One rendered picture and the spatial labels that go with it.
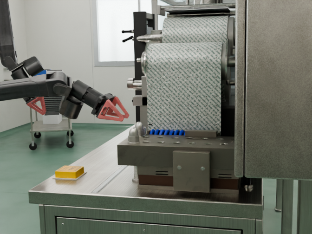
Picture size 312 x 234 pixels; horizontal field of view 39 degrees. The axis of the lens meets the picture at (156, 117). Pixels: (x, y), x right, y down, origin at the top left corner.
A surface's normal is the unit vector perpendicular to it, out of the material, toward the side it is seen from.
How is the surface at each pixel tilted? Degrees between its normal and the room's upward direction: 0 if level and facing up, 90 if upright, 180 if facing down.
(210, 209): 90
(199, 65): 90
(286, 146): 90
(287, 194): 90
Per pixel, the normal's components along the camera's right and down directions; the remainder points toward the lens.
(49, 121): 0.05, 0.15
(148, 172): -0.23, 0.15
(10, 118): 0.97, 0.02
